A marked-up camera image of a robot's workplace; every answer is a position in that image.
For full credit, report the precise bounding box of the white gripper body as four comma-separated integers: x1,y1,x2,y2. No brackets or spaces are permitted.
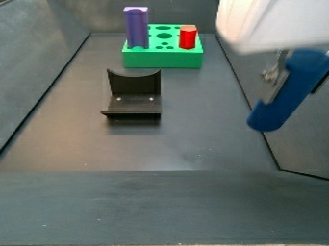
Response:
216,0,329,53

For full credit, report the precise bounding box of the green peg board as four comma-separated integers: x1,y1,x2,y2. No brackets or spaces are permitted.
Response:
122,24,204,68

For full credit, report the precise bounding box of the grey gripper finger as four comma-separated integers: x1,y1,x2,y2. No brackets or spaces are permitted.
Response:
259,49,293,105

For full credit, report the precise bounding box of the black curved holder stand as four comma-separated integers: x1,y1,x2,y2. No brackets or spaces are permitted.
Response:
101,70,162,117

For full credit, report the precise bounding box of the red cylinder peg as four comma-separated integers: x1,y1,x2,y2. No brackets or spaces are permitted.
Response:
180,25,198,49

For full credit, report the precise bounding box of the blue oval cylinder peg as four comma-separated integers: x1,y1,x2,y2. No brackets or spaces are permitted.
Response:
247,49,329,132

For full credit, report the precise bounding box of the purple shaped peg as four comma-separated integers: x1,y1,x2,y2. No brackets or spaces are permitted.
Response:
123,7,149,49

